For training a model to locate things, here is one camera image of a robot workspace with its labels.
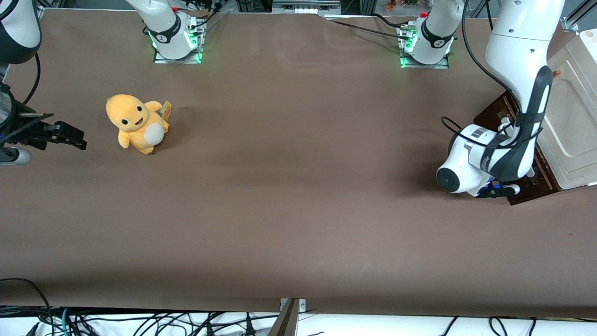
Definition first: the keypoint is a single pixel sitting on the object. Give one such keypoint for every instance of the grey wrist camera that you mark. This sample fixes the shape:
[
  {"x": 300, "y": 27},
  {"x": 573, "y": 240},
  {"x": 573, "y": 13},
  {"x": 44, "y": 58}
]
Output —
[
  {"x": 16, "y": 156},
  {"x": 513, "y": 190}
]

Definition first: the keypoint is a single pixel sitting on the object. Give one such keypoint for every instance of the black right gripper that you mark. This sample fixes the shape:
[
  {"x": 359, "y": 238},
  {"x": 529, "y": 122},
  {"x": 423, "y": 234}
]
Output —
[{"x": 29, "y": 131}]

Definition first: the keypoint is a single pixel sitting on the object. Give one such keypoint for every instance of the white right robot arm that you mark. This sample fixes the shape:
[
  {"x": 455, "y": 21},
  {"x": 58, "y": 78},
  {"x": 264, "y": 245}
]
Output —
[{"x": 163, "y": 28}]

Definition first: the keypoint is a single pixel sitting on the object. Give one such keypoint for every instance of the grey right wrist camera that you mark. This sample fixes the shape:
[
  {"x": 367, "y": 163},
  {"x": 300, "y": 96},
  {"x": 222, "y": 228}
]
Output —
[{"x": 16, "y": 156}]

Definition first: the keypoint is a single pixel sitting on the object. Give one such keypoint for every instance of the yellow plush toy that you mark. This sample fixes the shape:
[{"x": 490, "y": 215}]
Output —
[{"x": 135, "y": 123}]

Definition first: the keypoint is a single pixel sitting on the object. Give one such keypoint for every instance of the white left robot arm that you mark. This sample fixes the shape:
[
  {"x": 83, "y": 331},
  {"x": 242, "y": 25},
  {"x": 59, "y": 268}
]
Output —
[{"x": 517, "y": 42}]

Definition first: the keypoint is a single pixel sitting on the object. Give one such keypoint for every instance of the small orange object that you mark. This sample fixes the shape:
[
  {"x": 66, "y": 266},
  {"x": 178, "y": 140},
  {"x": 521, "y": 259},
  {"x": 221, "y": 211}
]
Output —
[{"x": 390, "y": 5}]

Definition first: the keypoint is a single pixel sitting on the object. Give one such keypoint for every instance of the aluminium frame profile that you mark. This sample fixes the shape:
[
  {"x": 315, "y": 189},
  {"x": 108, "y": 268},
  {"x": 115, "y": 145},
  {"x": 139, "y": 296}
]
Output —
[{"x": 570, "y": 23}]

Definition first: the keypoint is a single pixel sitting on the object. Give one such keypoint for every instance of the grey metal equipment box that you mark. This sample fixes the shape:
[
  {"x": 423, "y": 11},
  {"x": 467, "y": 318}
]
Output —
[{"x": 305, "y": 7}]

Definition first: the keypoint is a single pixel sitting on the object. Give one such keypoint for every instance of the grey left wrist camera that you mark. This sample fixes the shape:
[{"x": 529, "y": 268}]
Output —
[{"x": 513, "y": 190}]

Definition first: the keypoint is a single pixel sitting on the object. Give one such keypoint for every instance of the cream drawer cabinet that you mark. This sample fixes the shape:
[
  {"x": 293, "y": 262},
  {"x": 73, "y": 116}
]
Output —
[{"x": 573, "y": 121}]

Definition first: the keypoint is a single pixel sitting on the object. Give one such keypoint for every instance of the dark brown wooden drawer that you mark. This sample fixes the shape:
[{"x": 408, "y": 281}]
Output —
[{"x": 489, "y": 122}]

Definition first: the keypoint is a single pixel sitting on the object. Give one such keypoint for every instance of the metal table clamp bracket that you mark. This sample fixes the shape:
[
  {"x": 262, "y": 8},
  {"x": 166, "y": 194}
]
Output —
[{"x": 287, "y": 322}]

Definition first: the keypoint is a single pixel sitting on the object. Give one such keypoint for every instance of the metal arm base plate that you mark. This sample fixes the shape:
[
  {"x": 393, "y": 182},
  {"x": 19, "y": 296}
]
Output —
[
  {"x": 177, "y": 61},
  {"x": 424, "y": 66}
]

